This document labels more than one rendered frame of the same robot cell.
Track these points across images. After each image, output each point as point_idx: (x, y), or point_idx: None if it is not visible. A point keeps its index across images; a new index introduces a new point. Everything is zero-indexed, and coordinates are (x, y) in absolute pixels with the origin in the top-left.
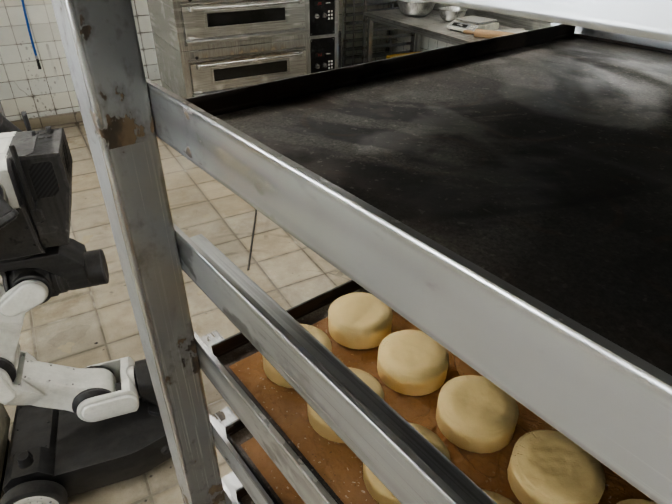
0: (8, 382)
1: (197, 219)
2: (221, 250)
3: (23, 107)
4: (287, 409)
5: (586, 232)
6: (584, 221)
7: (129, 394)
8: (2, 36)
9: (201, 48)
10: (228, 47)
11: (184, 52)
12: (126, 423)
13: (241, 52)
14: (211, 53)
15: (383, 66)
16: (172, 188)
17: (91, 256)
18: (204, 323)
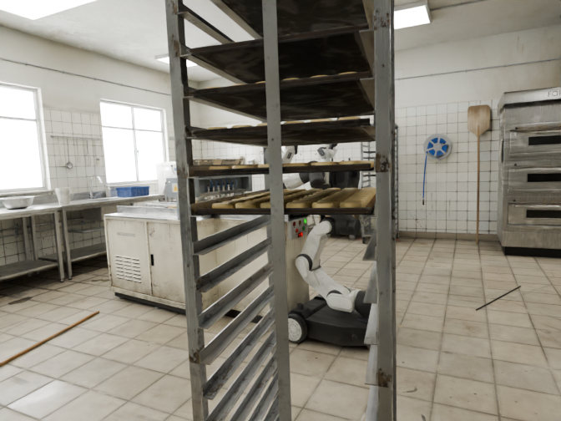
0: (307, 267)
1: (466, 284)
2: (467, 298)
3: (409, 225)
4: None
5: None
6: None
7: (349, 299)
8: (410, 187)
9: (519, 195)
10: (542, 196)
11: (506, 196)
12: (345, 318)
13: (553, 200)
14: (527, 199)
15: None
16: (464, 270)
17: (352, 219)
18: (425, 319)
